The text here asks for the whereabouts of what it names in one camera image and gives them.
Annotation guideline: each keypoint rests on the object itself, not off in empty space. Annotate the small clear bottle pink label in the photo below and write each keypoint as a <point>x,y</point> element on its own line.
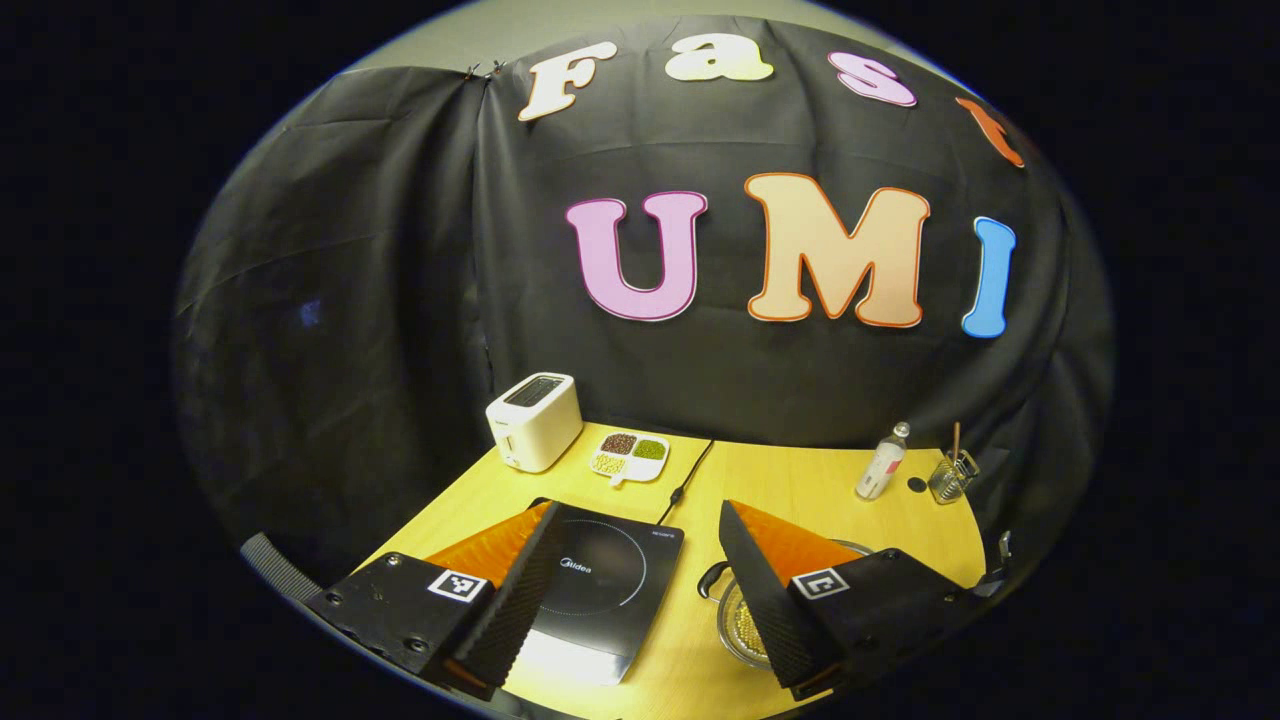
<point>880,470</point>

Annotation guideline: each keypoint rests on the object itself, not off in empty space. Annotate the black induction cooktop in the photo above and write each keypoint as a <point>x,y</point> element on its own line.
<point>610,580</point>

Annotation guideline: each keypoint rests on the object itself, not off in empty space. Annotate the white divided dish of beans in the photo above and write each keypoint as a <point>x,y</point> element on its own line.
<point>630,470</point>

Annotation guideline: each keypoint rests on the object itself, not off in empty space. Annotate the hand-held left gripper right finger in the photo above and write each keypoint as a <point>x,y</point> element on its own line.
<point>765,610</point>

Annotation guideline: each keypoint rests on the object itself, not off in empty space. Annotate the white toaster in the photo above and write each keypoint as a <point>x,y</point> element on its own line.
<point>535,425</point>

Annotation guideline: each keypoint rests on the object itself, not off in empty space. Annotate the clear glass cup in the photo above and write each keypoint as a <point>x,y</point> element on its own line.
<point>950,484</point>

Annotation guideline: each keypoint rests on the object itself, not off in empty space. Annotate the pile of yellow soybeans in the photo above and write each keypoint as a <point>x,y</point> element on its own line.
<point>748,632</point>

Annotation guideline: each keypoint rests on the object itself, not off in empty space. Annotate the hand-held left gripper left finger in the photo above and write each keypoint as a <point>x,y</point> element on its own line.
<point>520,600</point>

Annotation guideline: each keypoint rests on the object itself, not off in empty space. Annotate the thin wooden stick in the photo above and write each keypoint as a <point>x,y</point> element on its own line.
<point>956,438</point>

